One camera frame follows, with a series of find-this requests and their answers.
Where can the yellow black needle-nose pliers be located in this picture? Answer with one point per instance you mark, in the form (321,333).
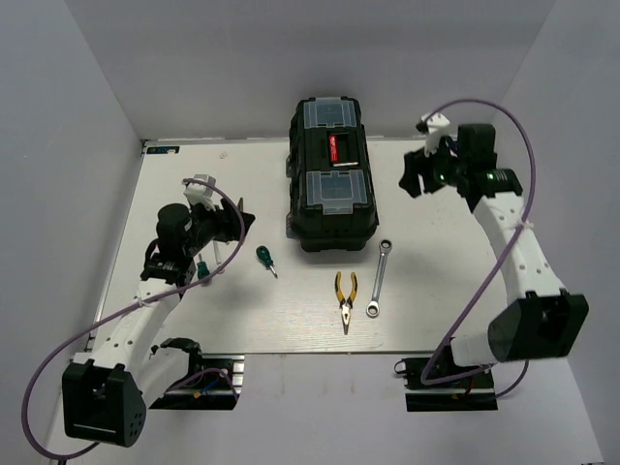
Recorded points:
(346,302)

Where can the black plastic toolbox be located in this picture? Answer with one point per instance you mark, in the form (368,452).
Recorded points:
(332,199)

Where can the blue label sticker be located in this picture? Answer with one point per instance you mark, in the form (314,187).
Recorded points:
(166,149)

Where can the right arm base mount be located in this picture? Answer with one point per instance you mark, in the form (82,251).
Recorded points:
(473,394)

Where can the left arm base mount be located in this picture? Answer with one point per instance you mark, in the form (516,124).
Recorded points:
(209,382)

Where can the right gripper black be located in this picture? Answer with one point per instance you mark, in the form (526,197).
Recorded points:
(416,163)

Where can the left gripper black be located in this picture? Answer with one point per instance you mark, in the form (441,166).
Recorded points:
(228,230)

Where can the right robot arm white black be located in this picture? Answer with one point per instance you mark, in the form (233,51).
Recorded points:
(542,318)

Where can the small silver wrench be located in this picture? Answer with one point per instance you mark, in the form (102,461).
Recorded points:
(217,254)

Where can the green stubby screwdriver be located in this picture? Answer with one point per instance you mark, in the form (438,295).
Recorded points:
(264,257)
(203,271)

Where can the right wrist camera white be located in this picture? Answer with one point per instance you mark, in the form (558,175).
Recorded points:
(434,126)

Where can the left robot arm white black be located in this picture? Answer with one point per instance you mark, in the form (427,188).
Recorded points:
(106,396)

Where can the long silver ratchet wrench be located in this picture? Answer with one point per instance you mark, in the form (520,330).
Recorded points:
(373,307)

